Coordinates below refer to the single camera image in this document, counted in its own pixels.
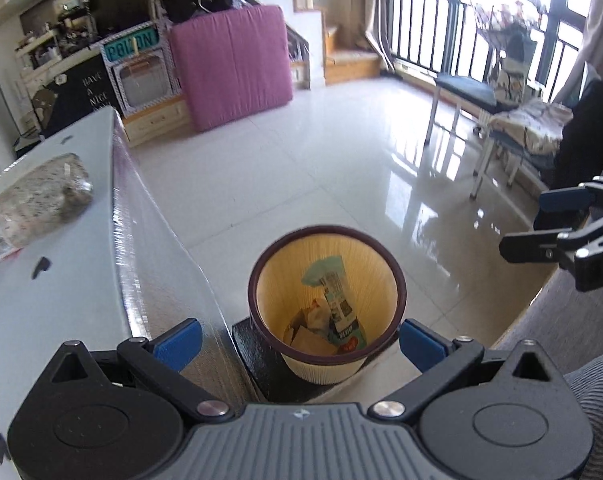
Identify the cream low drawer unit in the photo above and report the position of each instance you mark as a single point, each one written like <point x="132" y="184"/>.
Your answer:
<point x="156" y="120"/>

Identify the blue plastic refill bag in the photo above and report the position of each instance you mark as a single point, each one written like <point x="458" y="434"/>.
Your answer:
<point x="326" y="272"/>

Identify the yellow trash bin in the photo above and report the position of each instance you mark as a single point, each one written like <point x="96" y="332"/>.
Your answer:
<point x="276" y="280"/>

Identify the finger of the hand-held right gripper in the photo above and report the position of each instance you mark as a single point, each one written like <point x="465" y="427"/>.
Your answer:
<point x="526" y="249"/>
<point x="561" y="200"/>

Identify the printed blanket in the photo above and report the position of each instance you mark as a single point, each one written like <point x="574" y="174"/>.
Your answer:
<point x="531" y="125"/>

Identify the white cosmetics shelf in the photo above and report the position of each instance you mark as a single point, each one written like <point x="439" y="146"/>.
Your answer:
<point x="36" y="45"/>

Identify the black round rack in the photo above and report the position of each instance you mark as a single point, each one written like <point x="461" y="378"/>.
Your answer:
<point x="78" y="15"/>

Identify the flower basket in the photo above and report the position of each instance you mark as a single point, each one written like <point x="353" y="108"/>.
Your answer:
<point x="506" y="17"/>

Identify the white chair blue cushion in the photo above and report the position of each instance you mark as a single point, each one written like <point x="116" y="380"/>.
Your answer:
<point x="529" y="157"/>
<point x="461" y="85"/>

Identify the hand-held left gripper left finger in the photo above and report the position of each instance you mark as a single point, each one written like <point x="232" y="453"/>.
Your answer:
<point x="181" y="342"/>

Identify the patterned tote bag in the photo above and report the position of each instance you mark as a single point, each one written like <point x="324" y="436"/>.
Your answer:
<point x="511" y="85"/>

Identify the grey ribbed cloth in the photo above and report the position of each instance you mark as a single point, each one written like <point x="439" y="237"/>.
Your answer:
<point x="601" y="410"/>

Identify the white wooden staircase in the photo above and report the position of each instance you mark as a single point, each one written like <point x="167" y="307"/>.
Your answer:
<point x="349" y="67"/>

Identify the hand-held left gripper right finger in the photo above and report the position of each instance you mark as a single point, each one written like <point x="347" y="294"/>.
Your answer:
<point x="421" y="347"/>

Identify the beige curtain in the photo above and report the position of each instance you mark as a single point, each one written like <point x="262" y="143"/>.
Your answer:
<point x="596" y="35"/>
<point x="376" y="10"/>

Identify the teal letter sign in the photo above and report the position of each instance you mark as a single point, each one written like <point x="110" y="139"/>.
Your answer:
<point x="131" y="45"/>

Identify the white perforated cage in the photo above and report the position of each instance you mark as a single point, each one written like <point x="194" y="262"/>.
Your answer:
<point x="171" y="75"/>

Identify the black chalkboard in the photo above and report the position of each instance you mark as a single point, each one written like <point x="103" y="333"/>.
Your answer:
<point x="76" y="100"/>

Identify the grey fabric sofa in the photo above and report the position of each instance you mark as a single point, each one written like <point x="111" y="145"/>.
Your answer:
<point x="556" y="300"/>

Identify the pink folded mattress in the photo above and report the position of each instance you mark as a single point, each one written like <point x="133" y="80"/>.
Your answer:
<point x="231" y="65"/>

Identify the clear plastic bottle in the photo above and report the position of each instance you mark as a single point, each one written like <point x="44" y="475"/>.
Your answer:
<point x="41" y="200"/>

